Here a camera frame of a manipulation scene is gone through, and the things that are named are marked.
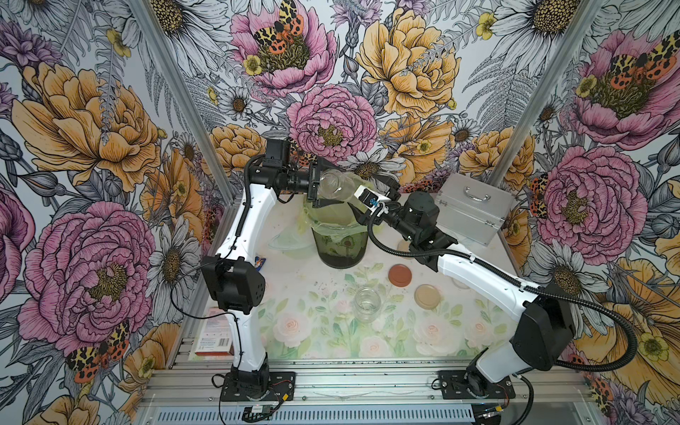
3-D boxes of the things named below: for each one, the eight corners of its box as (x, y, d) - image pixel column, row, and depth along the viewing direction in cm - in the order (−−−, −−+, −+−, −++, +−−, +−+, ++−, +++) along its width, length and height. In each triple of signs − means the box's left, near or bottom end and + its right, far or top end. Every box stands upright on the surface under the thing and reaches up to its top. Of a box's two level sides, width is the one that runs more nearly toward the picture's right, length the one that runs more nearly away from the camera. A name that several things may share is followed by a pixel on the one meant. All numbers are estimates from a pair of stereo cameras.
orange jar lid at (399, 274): (389, 286, 96) (390, 283, 94) (387, 267, 101) (387, 264, 99) (411, 286, 96) (412, 283, 94) (408, 267, 101) (409, 264, 99)
